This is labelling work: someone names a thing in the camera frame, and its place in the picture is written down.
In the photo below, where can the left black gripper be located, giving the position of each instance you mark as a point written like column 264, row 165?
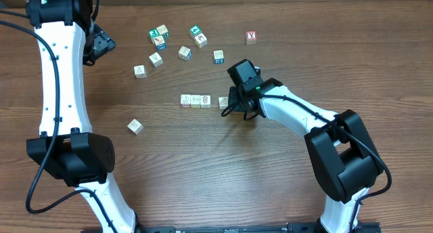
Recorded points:
column 104, row 43

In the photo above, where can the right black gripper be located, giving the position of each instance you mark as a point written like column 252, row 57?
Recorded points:
column 235, row 100

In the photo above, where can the plain wooden block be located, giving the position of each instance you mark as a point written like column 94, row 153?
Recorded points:
column 223, row 102

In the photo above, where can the wooden block barrel picture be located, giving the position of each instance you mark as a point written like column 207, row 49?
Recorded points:
column 205, row 101

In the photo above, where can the small wooden picture block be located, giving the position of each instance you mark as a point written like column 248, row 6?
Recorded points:
column 195, row 101

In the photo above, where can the wooden block text top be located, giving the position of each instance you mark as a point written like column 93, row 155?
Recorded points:
column 156, row 59

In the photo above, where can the wooden block pencil picture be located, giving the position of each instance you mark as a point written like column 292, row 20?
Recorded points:
column 159, row 43

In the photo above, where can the green letter L block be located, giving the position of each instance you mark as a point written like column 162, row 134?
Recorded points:
column 185, row 100

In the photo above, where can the wooden block blue side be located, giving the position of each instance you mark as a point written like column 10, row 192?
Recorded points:
column 184, row 53

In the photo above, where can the wooden block red picture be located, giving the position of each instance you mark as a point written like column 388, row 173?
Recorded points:
column 135, row 126

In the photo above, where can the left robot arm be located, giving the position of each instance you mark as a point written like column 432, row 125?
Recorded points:
column 66, row 147

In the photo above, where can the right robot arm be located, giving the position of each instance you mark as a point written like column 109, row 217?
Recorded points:
column 345, row 161

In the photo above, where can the green letter wooden block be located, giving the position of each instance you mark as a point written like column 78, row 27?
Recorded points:
column 153, row 33

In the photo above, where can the wooden block number side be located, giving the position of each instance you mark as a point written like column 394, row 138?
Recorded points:
column 163, row 31

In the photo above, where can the red letter Y block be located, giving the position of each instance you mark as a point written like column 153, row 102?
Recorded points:
column 251, row 37

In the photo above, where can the wooden block brown picture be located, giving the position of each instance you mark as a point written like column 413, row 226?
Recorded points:
column 201, row 40

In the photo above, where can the green number four block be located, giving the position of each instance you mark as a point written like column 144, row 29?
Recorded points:
column 194, row 31

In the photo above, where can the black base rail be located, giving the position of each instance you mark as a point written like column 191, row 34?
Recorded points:
column 230, row 229

